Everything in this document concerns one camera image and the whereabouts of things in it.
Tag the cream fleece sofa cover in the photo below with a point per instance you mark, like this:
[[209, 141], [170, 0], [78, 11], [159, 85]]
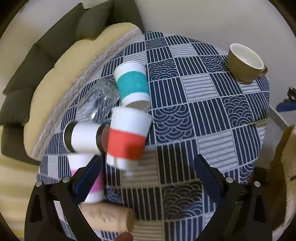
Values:
[[61, 84]]

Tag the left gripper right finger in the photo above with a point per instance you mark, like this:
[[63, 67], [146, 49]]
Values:
[[242, 212]]

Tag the teal banded paper cup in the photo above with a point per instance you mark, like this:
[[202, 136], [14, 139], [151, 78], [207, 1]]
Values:
[[132, 84]]

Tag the pink banded paper cup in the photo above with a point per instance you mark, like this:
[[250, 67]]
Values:
[[89, 187]]

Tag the brown ceramic mug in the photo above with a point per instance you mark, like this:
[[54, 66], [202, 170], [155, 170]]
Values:
[[244, 63]]

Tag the right dark throw pillow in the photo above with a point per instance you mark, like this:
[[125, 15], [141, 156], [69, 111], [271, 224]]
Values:
[[93, 21]]

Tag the brown kraft paper cup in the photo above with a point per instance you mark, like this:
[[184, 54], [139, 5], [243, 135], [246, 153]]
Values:
[[108, 217]]

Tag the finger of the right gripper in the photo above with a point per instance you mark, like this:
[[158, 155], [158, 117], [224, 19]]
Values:
[[286, 105]]

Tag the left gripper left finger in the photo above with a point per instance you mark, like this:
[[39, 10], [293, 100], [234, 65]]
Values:
[[42, 221]]

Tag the red banded paper cup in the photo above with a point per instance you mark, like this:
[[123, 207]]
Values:
[[129, 128]]

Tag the left hand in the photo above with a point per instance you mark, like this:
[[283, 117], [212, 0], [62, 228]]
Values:
[[125, 236]]

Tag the black banded paper cup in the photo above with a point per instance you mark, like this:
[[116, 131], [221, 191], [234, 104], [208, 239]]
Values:
[[82, 137]]

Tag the clear glass cup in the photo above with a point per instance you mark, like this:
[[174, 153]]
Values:
[[98, 102]]

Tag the dark grey sofa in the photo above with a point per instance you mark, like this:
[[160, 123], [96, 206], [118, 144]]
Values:
[[42, 56]]

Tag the blue patterned tablecloth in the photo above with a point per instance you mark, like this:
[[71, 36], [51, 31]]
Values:
[[198, 107]]

